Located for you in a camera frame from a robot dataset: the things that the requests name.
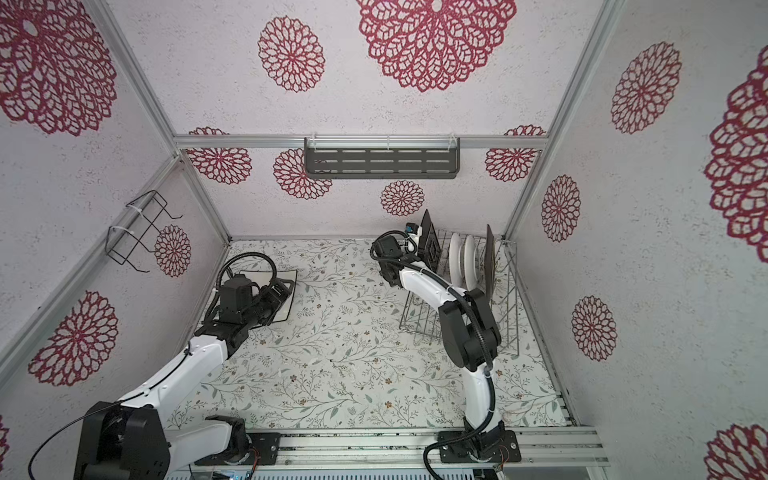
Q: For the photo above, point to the black wire wall basket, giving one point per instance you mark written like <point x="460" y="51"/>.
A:
<point x="141" y="221"/>

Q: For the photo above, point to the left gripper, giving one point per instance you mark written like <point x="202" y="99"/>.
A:
<point x="274" y="298"/>

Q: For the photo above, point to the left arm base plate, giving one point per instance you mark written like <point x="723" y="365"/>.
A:
<point x="246" y="449"/>

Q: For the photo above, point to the black square floral plate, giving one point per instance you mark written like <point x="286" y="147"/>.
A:
<point x="429" y="247"/>

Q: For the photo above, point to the grey wall shelf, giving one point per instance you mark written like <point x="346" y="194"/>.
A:
<point x="388" y="160"/>

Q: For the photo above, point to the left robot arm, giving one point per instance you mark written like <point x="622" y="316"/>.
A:
<point x="131" y="438"/>

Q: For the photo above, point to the aluminium mounting rail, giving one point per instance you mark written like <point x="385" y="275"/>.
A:
<point x="402" y="449"/>

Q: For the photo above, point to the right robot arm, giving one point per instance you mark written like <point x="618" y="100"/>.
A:
<point x="469" y="333"/>

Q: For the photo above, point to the black square plate yellow rim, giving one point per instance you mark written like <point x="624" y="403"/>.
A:
<point x="489" y="262"/>

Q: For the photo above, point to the white round plate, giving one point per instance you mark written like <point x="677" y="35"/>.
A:
<point x="454" y="260"/>

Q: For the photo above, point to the round plate red rim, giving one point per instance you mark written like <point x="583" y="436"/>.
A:
<point x="470" y="271"/>

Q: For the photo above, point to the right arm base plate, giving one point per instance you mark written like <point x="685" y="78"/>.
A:
<point x="498" y="446"/>

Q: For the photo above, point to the white square plate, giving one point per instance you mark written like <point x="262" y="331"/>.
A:
<point x="284" y="290"/>

